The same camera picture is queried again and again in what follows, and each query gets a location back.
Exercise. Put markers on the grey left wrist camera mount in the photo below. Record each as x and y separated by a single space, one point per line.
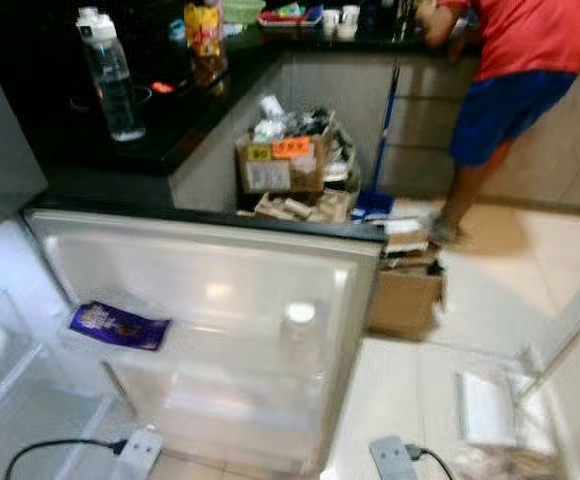
138 458

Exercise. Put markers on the white cup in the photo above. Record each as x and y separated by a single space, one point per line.
350 20
330 22

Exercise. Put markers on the clear plastic bag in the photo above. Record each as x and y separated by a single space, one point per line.
500 465

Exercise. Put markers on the silver fridge freezer door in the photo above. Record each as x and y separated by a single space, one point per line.
0 130

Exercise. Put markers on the black kitchen countertop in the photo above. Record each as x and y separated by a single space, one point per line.
170 120

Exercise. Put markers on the red tray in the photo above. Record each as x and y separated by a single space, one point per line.
290 15

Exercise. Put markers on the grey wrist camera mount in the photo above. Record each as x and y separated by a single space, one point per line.
392 462
138 458

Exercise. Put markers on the packaging waste pile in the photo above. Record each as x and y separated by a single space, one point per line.
295 120

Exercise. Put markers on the person in blue shorts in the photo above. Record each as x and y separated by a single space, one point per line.
520 60

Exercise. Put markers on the tall clear water bottle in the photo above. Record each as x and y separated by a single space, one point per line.
113 80

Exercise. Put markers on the purple chocolate bar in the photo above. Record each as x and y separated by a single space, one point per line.
120 326

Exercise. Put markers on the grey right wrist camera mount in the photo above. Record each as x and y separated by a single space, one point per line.
392 462

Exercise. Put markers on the brown cardboard pulp tray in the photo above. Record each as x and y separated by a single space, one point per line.
305 205

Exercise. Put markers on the blue broom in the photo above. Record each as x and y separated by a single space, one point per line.
380 140

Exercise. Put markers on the clear plastic bottle white cap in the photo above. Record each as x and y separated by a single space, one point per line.
300 340

